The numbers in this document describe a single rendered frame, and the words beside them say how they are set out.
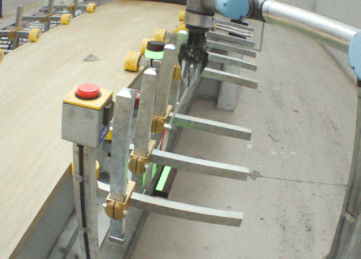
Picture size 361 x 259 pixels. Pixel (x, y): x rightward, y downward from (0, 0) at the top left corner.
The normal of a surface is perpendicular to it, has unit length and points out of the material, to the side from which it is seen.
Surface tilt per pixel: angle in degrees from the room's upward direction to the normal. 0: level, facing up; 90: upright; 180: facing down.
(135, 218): 0
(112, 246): 0
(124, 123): 90
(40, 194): 0
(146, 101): 90
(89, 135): 90
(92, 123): 90
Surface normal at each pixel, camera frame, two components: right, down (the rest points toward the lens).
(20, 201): 0.14, -0.90
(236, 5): 0.44, 0.44
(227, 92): -0.17, 0.39
